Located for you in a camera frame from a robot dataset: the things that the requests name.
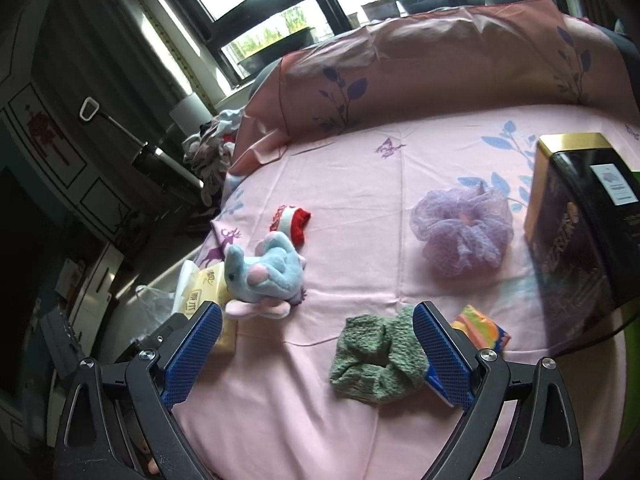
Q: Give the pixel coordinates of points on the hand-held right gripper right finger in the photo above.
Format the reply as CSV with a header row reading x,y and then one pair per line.
x,y
440,355

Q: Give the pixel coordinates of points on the blue plush elephant toy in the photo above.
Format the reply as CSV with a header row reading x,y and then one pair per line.
x,y
270,270

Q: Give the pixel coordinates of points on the green knitted scrunchie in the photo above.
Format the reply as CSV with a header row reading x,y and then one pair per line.
x,y
360,370

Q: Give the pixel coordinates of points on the blue floral tissue pack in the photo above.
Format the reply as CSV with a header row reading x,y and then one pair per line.
x,y
480,331

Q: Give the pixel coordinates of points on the black and gold tea box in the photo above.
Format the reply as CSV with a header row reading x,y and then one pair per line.
x,y
565,240

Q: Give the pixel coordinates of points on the clear plastic bag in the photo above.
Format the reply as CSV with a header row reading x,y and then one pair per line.
x,y
152,305

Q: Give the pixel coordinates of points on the pink floral pillow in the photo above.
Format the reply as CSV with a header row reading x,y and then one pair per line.
x,y
425,60

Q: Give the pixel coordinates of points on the pile of clothes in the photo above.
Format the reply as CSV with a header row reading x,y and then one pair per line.
x,y
210,150

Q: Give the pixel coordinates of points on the white cylindrical object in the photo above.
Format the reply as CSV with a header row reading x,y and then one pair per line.
x,y
189,112

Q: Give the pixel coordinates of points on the grey round plant pot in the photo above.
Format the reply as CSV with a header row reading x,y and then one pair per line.
x,y
380,10

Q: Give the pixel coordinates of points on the red and white knitted scrunchie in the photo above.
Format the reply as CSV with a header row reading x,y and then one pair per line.
x,y
295,222

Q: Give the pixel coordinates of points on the lilac mesh scrunchie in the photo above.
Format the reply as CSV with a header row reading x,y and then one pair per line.
x,y
460,240

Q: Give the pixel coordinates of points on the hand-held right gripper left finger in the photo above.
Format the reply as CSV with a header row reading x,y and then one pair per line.
x,y
195,350

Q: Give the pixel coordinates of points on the light pink printed bedsheet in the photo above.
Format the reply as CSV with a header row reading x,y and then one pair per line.
x,y
350,185

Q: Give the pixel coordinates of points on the cream tissue pack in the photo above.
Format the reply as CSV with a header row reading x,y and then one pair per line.
x,y
207,285

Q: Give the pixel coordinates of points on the dark panelled cabinet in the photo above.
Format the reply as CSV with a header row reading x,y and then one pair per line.
x,y
60,150

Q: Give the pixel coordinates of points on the dark grey curtain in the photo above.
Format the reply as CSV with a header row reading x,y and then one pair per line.
x,y
115,50

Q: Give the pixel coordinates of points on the white drawer unit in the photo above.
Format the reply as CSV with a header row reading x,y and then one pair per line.
x,y
95,280

